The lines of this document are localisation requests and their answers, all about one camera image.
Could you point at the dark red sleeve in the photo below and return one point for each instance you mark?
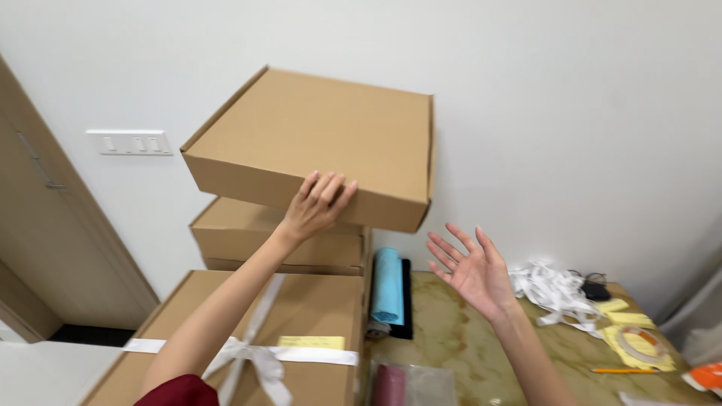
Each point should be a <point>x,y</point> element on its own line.
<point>179,392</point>

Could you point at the orange and white object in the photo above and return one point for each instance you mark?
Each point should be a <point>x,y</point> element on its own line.
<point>705,376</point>

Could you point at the light blue fabric roll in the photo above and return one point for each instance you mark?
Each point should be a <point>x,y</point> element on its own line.
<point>387,287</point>

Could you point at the white wall switch panel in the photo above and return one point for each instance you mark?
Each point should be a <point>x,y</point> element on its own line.
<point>129,142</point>

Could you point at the beige wooden door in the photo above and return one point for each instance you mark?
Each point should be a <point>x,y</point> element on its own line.
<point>51,237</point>

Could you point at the clear tape roll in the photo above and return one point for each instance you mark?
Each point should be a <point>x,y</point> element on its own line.
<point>640,344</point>

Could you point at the flat brown cardboard box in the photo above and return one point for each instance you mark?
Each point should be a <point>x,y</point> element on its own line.
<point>282,266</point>

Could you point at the yellow sticky note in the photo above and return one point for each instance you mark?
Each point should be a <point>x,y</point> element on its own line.
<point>311,342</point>

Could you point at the white satin ribbon bow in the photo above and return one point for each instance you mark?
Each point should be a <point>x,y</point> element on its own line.
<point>265,355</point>

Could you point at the ribbon-tied brown cardboard box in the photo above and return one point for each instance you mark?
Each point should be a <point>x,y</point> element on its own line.
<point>316,304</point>

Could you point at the orange pencil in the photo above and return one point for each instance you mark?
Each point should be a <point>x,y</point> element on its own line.
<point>623,370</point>

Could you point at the person's left hand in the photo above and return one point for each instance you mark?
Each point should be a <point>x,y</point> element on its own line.
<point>311,211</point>

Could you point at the pile of white ribbon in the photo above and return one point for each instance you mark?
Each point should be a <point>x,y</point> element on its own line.
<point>555,293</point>

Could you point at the clear plastic bag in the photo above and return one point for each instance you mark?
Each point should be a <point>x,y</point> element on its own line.
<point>412,386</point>

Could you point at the grey fabric roll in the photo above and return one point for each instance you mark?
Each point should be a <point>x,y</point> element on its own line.
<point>377,329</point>

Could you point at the small yellow paper note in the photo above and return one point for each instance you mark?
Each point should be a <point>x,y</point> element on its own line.
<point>612,305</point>
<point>632,319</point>

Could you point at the person's right hand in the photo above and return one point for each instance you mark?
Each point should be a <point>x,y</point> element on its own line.
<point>477,276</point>

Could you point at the plain brown cardboard box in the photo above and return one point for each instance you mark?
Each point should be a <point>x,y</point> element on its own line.
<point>316,141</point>

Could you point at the black folded fabric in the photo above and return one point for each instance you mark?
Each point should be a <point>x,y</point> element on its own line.
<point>407,304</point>

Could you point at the yellow paper sheet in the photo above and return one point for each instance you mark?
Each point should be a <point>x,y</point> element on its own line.
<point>620,352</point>

